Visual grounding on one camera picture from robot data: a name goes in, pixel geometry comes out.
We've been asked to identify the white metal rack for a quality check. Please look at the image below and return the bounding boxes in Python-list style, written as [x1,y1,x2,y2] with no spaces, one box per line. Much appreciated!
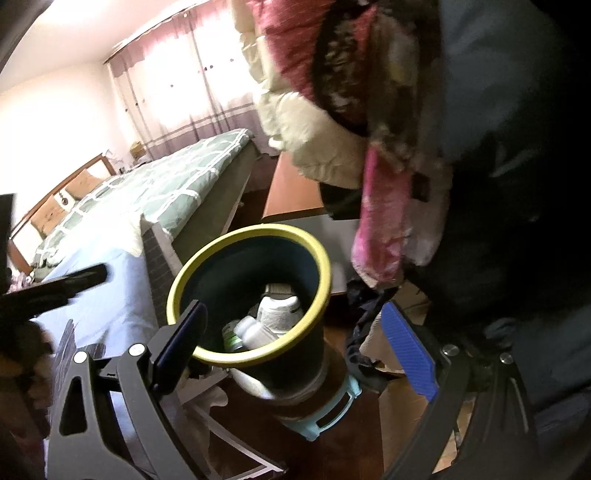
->
[184,382,288,480]

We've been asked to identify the light blue sheet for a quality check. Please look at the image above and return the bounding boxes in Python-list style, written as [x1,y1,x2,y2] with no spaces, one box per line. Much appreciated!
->
[41,247,158,352]

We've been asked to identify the wooden bed headboard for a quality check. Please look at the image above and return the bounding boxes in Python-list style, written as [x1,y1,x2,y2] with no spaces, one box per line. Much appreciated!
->
[8,153,117,274]

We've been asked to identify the yellow-rimmed teal trash bin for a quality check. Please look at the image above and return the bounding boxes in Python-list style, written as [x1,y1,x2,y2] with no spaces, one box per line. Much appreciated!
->
[166,223,334,403]

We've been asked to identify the dark grey coat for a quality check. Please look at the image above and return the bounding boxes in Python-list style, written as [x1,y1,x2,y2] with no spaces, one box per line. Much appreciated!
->
[382,0,591,418]

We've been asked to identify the pink and grey curtain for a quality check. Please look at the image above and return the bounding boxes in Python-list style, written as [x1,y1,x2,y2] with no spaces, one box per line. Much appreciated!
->
[105,4,260,158]

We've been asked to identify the pink floral bag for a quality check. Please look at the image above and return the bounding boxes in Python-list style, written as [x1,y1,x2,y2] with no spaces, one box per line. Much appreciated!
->
[350,137,445,291]

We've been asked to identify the white printed plastic bottle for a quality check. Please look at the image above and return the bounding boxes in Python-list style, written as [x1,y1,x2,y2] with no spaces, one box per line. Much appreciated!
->
[255,283,306,334]

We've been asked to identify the red dotted garment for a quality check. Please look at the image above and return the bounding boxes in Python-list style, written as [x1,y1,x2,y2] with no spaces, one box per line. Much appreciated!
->
[246,0,394,126]

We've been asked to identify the brown patterned pillow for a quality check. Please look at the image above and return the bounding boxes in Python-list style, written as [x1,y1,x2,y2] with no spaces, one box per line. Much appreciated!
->
[29,202,68,232]
[66,168,105,198]

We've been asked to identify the dark grey quilted mattress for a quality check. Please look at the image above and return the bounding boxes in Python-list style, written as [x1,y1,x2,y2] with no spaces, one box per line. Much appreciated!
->
[140,213,186,325]

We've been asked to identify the bed with green quilt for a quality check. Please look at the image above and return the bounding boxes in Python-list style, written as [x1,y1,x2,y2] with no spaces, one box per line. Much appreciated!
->
[32,128,256,278]

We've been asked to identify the dark patterned garment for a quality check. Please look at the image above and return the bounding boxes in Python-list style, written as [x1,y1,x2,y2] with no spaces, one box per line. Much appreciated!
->
[308,0,445,163]

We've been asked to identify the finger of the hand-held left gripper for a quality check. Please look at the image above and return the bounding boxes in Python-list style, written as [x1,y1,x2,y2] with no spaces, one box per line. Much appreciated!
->
[0,262,109,320]

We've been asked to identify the dark crumpled clothes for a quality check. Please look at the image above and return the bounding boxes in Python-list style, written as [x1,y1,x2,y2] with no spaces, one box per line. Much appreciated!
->
[344,281,408,394]

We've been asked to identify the cream puffer jacket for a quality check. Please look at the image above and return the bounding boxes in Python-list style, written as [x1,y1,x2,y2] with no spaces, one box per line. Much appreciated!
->
[230,0,371,191]

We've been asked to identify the pale striped cloth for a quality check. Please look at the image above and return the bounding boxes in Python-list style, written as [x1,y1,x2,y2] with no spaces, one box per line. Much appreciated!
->
[122,215,149,258]

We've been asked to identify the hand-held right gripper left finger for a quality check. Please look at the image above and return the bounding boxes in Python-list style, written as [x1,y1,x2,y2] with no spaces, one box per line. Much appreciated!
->
[44,300,208,480]

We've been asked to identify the long wooden bench cabinet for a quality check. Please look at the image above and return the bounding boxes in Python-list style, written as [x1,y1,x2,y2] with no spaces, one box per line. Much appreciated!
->
[261,150,362,223]

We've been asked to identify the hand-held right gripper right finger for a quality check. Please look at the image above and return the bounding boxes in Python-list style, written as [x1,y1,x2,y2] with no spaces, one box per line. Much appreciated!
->
[381,302,539,480]

